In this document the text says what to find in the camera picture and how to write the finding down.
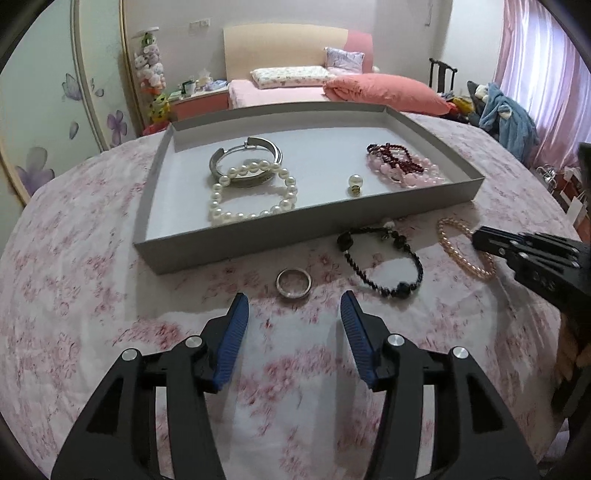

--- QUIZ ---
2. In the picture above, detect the pink floral tablecloth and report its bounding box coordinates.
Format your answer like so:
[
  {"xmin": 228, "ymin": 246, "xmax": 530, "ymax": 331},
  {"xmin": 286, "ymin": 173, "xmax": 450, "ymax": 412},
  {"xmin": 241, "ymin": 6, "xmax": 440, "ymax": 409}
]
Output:
[{"xmin": 0, "ymin": 113, "xmax": 583, "ymax": 480}]

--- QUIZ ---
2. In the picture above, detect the pink quilt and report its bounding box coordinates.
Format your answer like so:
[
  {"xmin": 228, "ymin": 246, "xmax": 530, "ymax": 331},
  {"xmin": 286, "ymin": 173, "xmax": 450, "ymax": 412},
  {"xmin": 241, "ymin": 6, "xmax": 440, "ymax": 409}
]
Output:
[{"xmin": 322, "ymin": 74, "xmax": 456, "ymax": 116}]

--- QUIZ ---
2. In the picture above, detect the grey cardboard tray box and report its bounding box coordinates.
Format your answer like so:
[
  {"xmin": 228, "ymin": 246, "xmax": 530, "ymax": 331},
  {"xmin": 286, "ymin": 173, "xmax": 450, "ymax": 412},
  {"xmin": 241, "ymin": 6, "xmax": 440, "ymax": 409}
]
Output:
[{"xmin": 133, "ymin": 104, "xmax": 485, "ymax": 276}]

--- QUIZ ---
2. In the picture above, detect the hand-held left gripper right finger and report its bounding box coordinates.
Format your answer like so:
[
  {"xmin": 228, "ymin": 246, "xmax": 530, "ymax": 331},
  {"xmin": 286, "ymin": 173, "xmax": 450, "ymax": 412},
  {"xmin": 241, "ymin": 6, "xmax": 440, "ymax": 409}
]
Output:
[{"xmin": 339, "ymin": 291, "xmax": 541, "ymax": 480}]

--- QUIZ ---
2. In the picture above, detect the pink curtain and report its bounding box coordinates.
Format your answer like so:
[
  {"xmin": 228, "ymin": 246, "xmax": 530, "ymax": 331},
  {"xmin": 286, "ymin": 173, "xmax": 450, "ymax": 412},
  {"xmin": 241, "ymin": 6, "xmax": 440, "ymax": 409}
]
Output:
[{"xmin": 493, "ymin": 0, "xmax": 591, "ymax": 172}]

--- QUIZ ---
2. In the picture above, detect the pink bead bracelet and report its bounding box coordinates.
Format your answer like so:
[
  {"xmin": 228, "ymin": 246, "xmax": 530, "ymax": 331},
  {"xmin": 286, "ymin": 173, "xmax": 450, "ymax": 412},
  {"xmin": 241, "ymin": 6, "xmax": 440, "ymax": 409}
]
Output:
[{"xmin": 367, "ymin": 150, "xmax": 446, "ymax": 188}]

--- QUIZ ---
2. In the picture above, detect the dark red bead bracelet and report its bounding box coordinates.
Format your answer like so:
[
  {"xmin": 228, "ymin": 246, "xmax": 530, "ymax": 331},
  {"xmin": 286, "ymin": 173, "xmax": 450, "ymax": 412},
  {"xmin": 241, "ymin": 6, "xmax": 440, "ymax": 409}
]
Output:
[{"xmin": 367, "ymin": 143, "xmax": 426, "ymax": 175}]

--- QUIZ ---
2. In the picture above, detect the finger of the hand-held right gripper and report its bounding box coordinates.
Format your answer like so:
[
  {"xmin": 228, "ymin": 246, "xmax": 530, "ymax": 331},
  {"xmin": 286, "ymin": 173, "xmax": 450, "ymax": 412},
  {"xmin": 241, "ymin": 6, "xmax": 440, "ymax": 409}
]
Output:
[
  {"xmin": 472, "ymin": 226, "xmax": 581, "ymax": 256},
  {"xmin": 505, "ymin": 248, "xmax": 581, "ymax": 278}
]

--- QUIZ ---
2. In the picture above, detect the bed with pink sheet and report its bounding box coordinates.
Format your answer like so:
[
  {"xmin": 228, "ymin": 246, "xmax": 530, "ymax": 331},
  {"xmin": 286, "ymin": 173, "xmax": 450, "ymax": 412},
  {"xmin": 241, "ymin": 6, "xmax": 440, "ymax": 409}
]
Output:
[{"xmin": 228, "ymin": 78, "xmax": 334, "ymax": 110}]

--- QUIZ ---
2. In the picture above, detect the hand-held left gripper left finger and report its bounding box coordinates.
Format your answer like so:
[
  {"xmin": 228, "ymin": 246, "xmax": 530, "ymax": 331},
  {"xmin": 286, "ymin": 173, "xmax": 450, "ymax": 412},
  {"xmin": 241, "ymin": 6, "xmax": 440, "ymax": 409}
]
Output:
[{"xmin": 51, "ymin": 293, "xmax": 250, "ymax": 480}]

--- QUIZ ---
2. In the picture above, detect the silver ring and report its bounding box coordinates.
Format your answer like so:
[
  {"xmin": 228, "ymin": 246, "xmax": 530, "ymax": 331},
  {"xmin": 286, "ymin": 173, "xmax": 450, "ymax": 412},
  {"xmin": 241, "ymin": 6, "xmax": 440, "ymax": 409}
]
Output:
[{"xmin": 276, "ymin": 268, "xmax": 313, "ymax": 301}]

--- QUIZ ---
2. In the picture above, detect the beige and pink headboard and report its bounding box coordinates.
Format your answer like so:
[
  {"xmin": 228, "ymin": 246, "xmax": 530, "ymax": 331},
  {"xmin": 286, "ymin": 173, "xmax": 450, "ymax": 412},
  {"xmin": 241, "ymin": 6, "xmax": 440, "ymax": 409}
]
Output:
[{"xmin": 223, "ymin": 24, "xmax": 375, "ymax": 85}]

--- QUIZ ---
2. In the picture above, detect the stuffed toy stack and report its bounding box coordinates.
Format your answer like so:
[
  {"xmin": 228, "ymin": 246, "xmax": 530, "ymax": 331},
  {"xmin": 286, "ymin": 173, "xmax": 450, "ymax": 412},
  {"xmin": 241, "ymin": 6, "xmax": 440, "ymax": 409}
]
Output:
[{"xmin": 133, "ymin": 30, "xmax": 170, "ymax": 126}]

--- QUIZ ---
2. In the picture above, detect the blue garment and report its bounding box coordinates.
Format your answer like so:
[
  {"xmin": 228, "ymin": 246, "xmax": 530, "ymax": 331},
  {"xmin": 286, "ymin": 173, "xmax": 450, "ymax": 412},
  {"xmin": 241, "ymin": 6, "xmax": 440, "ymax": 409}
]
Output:
[{"xmin": 477, "ymin": 82, "xmax": 540, "ymax": 161}]

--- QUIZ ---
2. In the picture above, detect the floral white pillow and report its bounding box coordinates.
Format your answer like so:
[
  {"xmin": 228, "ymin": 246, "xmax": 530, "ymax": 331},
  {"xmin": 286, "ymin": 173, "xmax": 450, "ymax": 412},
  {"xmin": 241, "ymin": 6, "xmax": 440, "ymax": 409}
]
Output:
[{"xmin": 250, "ymin": 65, "xmax": 330, "ymax": 90}]

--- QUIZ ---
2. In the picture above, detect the wardrobe with flower doors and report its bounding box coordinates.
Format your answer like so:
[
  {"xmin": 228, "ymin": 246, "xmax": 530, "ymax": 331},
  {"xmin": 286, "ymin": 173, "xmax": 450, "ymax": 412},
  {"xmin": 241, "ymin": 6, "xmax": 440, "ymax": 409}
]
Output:
[{"xmin": 0, "ymin": 0, "xmax": 153, "ymax": 208}]

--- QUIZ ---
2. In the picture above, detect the wide silver bangle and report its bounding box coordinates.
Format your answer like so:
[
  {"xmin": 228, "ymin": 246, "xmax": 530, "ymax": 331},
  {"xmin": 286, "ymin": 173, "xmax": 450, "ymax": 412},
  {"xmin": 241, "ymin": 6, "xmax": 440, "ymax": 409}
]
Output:
[{"xmin": 209, "ymin": 137, "xmax": 283, "ymax": 189}]

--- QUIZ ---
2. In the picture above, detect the peach pearl bracelet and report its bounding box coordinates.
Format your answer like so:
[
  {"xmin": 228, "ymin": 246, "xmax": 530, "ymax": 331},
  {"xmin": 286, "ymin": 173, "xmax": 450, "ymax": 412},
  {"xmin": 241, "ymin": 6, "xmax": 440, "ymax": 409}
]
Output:
[{"xmin": 436, "ymin": 217, "xmax": 497, "ymax": 281}]

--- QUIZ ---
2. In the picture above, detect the thin silver bangle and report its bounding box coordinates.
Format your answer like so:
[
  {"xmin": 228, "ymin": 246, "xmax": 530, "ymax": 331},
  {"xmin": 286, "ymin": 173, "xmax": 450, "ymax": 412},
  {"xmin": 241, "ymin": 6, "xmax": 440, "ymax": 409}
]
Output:
[{"xmin": 217, "ymin": 137, "xmax": 278, "ymax": 160}]

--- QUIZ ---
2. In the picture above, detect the person's right hand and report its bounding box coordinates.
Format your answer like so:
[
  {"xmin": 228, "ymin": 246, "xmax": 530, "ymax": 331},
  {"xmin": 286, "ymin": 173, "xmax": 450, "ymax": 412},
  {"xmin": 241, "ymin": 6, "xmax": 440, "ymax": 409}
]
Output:
[{"xmin": 555, "ymin": 322, "xmax": 591, "ymax": 380}]

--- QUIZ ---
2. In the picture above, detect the pink nightstand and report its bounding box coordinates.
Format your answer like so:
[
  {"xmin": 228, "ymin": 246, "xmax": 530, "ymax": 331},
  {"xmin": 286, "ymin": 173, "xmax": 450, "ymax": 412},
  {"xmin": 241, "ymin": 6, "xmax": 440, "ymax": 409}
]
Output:
[{"xmin": 168, "ymin": 88, "xmax": 230, "ymax": 122}]

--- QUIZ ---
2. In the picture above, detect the white pearl bracelet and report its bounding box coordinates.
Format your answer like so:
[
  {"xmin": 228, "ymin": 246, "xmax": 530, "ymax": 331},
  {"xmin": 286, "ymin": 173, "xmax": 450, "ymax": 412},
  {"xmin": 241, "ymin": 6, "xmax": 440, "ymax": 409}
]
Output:
[{"xmin": 209, "ymin": 161, "xmax": 297, "ymax": 225}]

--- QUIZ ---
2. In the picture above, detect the small lilac pillow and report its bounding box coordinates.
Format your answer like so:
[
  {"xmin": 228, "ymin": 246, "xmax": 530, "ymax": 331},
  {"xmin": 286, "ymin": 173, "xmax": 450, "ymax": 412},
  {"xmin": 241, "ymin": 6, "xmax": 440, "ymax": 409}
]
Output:
[{"xmin": 324, "ymin": 47, "xmax": 366, "ymax": 75}]

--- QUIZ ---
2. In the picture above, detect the black wooden chair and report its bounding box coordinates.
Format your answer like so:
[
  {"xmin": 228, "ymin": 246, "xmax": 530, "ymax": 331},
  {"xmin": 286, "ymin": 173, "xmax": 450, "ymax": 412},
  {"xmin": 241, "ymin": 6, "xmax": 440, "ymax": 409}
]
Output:
[{"xmin": 429, "ymin": 57, "xmax": 458, "ymax": 92}]

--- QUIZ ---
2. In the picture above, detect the yellow plush toy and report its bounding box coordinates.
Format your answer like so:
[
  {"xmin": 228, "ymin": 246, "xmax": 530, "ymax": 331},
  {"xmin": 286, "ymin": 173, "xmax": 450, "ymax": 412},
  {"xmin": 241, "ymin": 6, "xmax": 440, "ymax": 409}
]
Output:
[{"xmin": 148, "ymin": 93, "xmax": 172, "ymax": 124}]

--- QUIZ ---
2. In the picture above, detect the white paper bag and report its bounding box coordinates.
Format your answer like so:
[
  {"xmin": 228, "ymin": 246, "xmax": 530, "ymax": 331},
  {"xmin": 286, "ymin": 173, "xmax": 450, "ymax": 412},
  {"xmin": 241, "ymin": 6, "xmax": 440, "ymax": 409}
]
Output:
[{"xmin": 560, "ymin": 167, "xmax": 590, "ymax": 227}]

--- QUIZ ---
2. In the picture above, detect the black bead bracelet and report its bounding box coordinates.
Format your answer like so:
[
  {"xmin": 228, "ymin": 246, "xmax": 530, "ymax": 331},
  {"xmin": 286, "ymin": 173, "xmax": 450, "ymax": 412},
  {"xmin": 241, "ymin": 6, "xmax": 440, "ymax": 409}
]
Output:
[{"xmin": 337, "ymin": 222, "xmax": 424, "ymax": 298}]

